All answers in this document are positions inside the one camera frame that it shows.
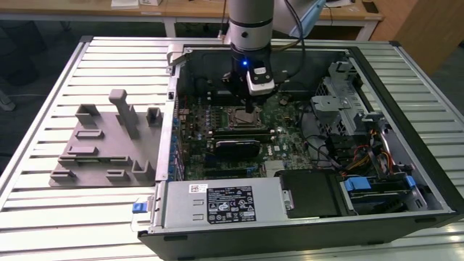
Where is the black PC case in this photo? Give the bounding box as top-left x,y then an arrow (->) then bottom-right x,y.
136,40 -> 464,261

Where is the silver chipset heat sink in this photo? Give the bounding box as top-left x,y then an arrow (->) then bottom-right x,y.
265,160 -> 288,178

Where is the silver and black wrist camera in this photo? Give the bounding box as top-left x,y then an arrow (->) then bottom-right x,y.
245,67 -> 276,97

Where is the orange yellow wire bundle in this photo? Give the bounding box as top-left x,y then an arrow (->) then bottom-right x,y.
344,129 -> 396,175

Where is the blue disk carrier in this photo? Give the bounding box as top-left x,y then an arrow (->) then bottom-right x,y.
342,176 -> 370,193

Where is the grey parts rack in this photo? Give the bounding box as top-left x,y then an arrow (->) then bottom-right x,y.
48,89 -> 164,188

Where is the black graphics card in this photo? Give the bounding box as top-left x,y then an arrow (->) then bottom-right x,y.
213,139 -> 261,166

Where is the CPU socket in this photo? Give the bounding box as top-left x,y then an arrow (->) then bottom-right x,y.
226,106 -> 264,129

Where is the black plastic shroud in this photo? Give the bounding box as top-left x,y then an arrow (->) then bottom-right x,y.
278,169 -> 349,219

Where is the silver power supply unit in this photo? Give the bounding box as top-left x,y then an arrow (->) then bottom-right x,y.
158,178 -> 293,229

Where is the wooden cabinet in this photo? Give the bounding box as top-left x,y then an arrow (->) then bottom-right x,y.
369,0 -> 464,76

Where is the metal drive cage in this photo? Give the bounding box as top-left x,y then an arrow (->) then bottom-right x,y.
309,61 -> 386,136

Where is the silver case bracket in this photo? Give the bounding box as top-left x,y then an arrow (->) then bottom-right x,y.
165,44 -> 186,67

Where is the black camera cable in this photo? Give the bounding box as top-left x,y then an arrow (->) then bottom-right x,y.
278,0 -> 308,84

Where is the yellow cable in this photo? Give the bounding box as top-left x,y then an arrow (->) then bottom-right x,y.
270,40 -> 304,52

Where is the green motherboard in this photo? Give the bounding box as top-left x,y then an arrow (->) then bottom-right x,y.
176,91 -> 316,182

